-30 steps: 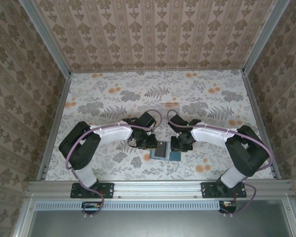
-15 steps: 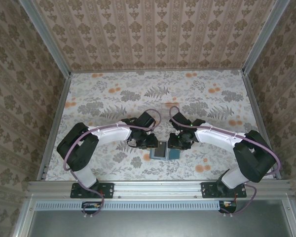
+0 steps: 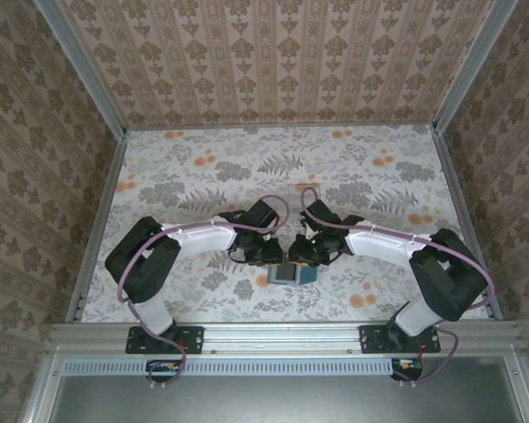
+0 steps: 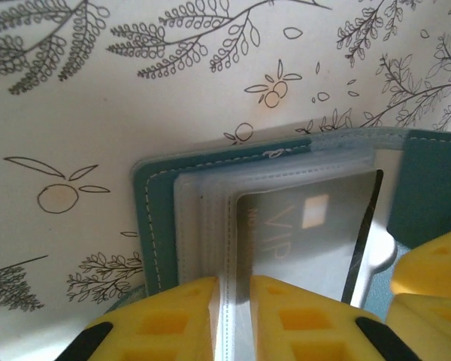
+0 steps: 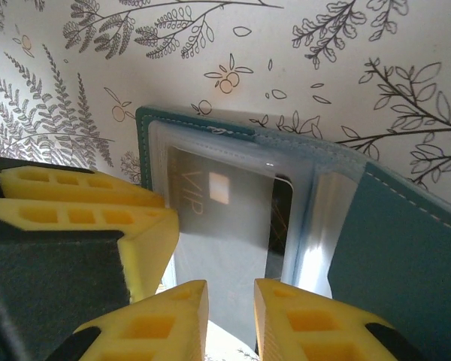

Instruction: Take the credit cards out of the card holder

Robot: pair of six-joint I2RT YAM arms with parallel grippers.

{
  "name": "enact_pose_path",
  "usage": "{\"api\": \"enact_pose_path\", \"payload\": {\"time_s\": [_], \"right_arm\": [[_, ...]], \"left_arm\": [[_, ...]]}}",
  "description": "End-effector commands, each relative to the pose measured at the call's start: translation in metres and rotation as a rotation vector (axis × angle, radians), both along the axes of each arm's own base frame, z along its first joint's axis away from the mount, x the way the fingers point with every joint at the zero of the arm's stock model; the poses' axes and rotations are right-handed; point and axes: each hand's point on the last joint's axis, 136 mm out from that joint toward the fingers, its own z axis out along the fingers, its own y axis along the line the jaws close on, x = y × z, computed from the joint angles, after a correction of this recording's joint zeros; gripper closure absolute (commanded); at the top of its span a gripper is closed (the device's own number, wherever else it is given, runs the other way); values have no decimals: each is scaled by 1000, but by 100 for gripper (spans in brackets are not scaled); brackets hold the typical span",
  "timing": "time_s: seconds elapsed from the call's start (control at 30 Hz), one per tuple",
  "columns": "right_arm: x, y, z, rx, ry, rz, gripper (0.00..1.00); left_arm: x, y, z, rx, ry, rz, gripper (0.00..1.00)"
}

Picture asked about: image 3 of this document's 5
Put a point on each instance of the blue card holder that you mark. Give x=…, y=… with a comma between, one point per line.
x=306, y=277

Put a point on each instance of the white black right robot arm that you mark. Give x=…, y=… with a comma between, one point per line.
x=379, y=244

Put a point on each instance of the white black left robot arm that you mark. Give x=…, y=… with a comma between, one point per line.
x=203, y=241

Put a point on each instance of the grey metal sheet panel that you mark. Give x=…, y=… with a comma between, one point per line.
x=291, y=401

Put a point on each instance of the black connector board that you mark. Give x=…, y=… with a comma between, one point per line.
x=407, y=368
x=161, y=369

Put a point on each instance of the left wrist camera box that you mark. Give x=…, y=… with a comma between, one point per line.
x=263, y=214

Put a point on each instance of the aluminium front rail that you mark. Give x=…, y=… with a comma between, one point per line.
x=282, y=337

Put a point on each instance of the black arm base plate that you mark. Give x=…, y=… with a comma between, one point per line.
x=191, y=339
x=370, y=339

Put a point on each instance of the aluminium side rail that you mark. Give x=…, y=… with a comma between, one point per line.
x=100, y=220
x=457, y=198

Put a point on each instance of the aluminium frame post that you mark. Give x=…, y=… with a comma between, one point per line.
x=472, y=66
x=83, y=66

